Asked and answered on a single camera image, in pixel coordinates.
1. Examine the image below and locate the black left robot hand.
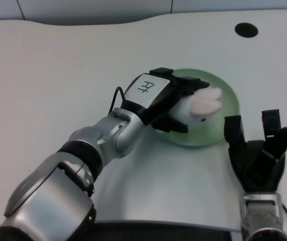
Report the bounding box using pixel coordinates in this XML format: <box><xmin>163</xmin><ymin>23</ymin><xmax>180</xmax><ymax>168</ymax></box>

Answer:
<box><xmin>122</xmin><ymin>67</ymin><xmax>209</xmax><ymax>134</ymax></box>

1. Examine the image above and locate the white plush rabbit doll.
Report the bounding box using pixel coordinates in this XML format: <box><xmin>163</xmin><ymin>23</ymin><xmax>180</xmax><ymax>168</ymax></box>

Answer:
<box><xmin>169</xmin><ymin>87</ymin><xmax>223</xmax><ymax>130</ymax></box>

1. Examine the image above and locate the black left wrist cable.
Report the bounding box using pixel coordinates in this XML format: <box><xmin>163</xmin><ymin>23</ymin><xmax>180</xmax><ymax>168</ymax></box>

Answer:
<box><xmin>107</xmin><ymin>86</ymin><xmax>125</xmax><ymax>115</ymax></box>

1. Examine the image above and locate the green round plate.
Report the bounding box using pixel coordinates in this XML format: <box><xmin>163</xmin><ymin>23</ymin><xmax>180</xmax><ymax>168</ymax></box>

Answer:
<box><xmin>150</xmin><ymin>68</ymin><xmax>240</xmax><ymax>147</ymax></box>

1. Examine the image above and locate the black table cable grommet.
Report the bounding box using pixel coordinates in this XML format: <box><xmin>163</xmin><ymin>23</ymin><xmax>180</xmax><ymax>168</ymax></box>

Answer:
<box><xmin>234</xmin><ymin>22</ymin><xmax>259</xmax><ymax>38</ymax></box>

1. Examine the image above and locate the black mesh panel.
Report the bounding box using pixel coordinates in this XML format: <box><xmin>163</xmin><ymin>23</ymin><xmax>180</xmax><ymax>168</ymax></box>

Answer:
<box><xmin>0</xmin><ymin>221</ymin><xmax>242</xmax><ymax>241</ymax></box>

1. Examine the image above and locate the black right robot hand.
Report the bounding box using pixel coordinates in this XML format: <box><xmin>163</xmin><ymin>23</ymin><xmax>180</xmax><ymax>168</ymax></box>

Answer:
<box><xmin>223</xmin><ymin>108</ymin><xmax>287</xmax><ymax>194</ymax></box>

